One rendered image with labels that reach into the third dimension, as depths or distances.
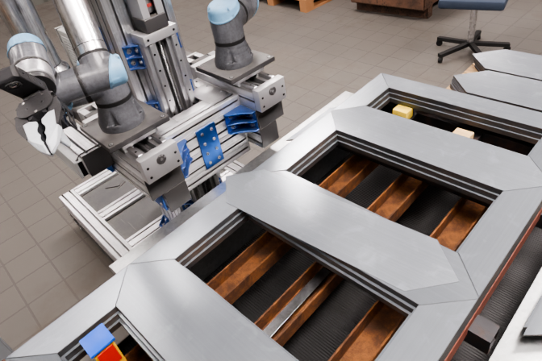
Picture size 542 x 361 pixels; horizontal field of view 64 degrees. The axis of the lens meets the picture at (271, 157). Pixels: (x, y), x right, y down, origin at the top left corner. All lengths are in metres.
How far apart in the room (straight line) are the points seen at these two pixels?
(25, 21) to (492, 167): 1.34
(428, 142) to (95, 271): 1.85
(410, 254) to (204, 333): 0.52
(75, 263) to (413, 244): 1.98
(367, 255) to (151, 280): 0.55
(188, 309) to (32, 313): 1.57
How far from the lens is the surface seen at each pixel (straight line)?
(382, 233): 1.18
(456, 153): 1.45
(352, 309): 1.42
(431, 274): 1.11
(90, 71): 1.12
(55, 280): 2.68
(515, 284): 1.54
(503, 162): 1.44
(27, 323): 2.58
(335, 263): 1.15
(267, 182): 1.36
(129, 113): 1.46
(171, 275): 1.19
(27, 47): 1.08
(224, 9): 1.62
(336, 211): 1.24
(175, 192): 1.55
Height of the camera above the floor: 1.74
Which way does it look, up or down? 37 degrees down
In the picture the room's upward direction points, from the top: 11 degrees counter-clockwise
